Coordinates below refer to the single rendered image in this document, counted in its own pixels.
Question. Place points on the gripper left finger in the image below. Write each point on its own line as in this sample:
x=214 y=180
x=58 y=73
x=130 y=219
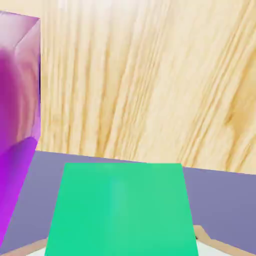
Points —
x=30 y=249

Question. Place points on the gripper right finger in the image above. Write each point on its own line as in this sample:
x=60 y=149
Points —
x=212 y=247

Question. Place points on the small green cube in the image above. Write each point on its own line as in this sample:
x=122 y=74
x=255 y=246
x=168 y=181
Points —
x=122 y=210

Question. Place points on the large purple box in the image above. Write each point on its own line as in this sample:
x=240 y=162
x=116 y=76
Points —
x=16 y=90

